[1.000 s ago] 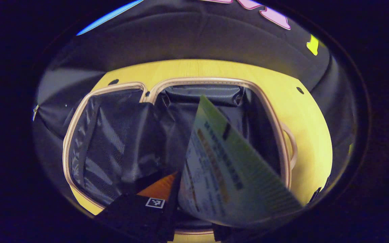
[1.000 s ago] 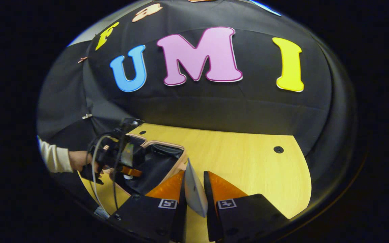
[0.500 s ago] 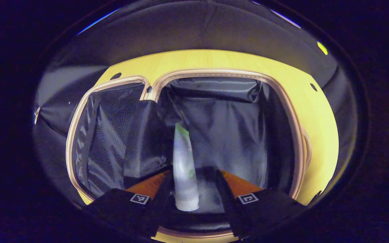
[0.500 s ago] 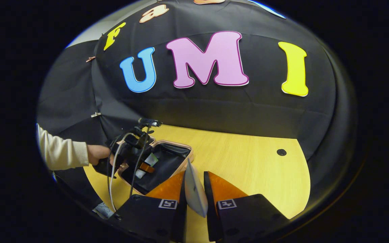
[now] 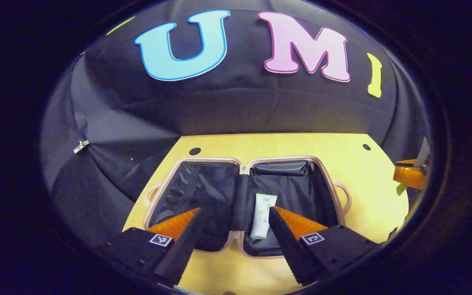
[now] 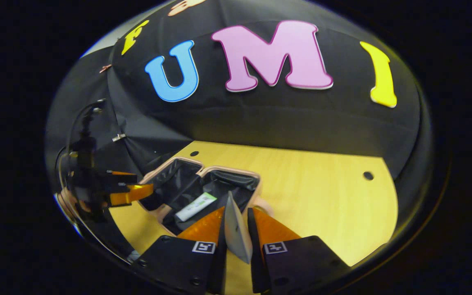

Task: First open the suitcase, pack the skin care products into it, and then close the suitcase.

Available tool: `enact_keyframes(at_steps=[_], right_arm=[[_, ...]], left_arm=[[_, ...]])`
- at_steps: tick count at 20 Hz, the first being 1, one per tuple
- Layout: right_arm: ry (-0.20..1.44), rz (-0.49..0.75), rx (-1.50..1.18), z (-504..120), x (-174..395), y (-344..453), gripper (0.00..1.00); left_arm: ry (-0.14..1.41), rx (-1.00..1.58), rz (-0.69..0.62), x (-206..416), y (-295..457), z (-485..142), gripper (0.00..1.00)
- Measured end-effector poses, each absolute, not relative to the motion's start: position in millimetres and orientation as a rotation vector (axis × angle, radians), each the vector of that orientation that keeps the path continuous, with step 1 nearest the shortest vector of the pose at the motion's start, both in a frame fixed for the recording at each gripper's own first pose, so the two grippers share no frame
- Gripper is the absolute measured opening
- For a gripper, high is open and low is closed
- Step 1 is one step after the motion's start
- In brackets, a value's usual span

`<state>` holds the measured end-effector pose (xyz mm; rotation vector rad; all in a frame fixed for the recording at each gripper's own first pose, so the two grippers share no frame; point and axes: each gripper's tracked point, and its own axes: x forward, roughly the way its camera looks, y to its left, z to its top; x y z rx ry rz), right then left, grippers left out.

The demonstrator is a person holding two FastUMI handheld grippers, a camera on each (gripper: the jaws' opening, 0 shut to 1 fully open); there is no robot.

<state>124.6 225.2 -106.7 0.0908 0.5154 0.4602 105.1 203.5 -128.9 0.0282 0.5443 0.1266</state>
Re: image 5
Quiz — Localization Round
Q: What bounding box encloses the black backdrop cloth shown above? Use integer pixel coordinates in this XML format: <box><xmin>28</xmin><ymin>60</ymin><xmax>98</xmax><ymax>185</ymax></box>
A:
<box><xmin>41</xmin><ymin>0</ymin><xmax>431</xmax><ymax>246</ymax></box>

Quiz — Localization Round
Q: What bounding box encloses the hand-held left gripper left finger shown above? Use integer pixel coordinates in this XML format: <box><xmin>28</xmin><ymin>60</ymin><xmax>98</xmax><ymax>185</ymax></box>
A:
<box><xmin>104</xmin><ymin>207</ymin><xmax>204</xmax><ymax>288</ymax></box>

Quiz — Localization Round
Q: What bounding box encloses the pink suitcase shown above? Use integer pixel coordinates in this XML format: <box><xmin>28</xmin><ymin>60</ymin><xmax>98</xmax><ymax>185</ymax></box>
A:
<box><xmin>143</xmin><ymin>155</ymin><xmax>352</xmax><ymax>259</ymax></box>

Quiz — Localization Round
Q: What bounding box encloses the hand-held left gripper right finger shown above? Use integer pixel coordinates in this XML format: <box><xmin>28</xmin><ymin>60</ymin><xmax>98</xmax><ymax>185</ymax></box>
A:
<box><xmin>268</xmin><ymin>206</ymin><xmax>379</xmax><ymax>286</ymax></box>

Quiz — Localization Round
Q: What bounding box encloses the white tube with green print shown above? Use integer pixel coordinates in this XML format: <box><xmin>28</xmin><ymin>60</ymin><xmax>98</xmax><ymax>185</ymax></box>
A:
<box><xmin>250</xmin><ymin>193</ymin><xmax>278</xmax><ymax>240</ymax></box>

